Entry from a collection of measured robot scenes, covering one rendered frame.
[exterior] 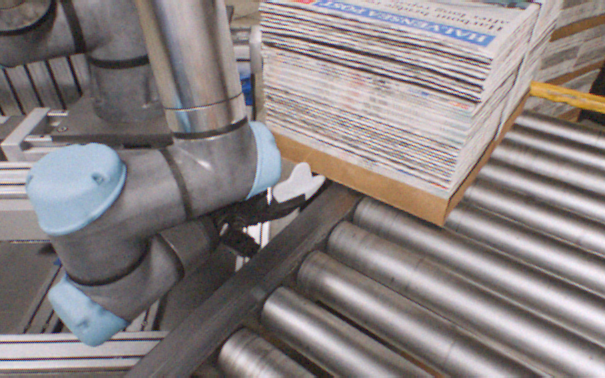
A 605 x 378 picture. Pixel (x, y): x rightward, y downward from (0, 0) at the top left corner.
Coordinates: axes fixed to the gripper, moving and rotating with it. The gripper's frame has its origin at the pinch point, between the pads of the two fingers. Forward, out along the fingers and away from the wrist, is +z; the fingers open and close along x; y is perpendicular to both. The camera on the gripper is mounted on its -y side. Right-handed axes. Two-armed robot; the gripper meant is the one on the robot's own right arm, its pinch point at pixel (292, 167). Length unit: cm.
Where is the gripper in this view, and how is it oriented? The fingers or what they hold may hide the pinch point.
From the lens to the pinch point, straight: 63.8
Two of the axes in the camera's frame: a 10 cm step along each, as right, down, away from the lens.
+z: 6.0, -5.0, 6.3
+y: 0.0, -7.8, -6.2
